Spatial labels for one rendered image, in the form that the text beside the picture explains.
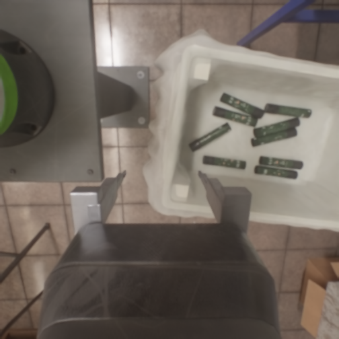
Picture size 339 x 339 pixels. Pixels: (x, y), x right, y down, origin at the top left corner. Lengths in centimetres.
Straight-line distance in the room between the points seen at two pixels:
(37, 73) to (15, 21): 7
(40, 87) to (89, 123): 7
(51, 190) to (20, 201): 20
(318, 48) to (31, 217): 178
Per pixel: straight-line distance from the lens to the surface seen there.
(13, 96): 31
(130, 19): 132
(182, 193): 64
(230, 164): 83
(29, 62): 35
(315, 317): 178
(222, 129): 80
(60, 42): 37
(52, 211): 154
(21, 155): 40
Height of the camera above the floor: 126
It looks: 74 degrees down
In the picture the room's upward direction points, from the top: 175 degrees clockwise
